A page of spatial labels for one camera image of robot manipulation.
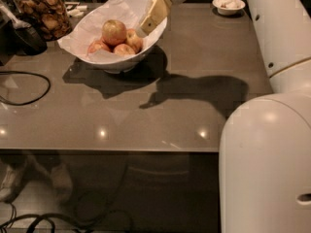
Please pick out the left white shoe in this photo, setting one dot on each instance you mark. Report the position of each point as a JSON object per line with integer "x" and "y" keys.
{"x": 12, "y": 183}

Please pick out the black round device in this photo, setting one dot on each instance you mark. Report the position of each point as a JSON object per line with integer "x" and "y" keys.
{"x": 19, "y": 36}

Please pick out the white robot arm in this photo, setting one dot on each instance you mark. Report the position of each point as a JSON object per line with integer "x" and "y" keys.
{"x": 265, "y": 148}

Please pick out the front red apple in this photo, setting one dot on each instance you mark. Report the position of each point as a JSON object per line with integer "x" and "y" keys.
{"x": 123, "y": 50}

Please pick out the glass jar of chips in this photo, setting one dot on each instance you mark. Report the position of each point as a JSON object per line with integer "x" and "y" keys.
{"x": 50, "y": 16}

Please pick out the left red apple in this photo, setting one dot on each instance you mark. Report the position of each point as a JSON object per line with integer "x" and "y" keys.
{"x": 96, "y": 46}

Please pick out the white packets behind bowl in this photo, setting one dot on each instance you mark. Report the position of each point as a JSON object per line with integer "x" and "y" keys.
{"x": 76, "y": 10}

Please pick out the right white shoe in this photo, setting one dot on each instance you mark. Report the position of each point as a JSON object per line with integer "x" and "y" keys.
{"x": 62, "y": 183}

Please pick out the white shoe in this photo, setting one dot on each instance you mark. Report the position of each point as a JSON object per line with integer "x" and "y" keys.
{"x": 62, "y": 183}
{"x": 12, "y": 183}

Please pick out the small white bowl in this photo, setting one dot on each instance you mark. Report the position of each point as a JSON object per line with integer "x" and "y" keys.
{"x": 228, "y": 7}

